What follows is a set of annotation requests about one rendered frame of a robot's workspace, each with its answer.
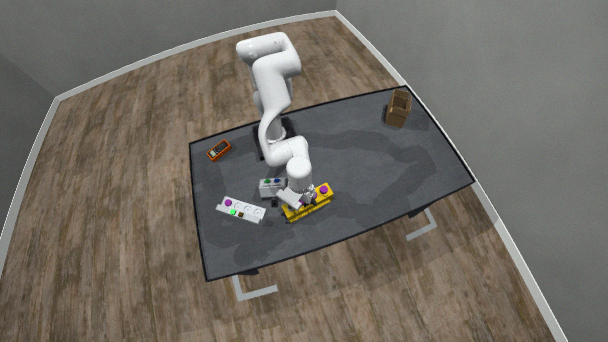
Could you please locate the orange pocket multimeter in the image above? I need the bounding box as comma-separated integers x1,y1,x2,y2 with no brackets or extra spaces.
207,139,231,162

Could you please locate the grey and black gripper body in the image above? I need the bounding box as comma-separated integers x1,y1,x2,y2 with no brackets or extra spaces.
300,184,316,204

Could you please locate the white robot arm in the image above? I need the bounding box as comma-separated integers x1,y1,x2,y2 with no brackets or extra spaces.
236,32,314,211

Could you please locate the small brown cardboard box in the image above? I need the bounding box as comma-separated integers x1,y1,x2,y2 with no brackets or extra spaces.
385,89,411,128

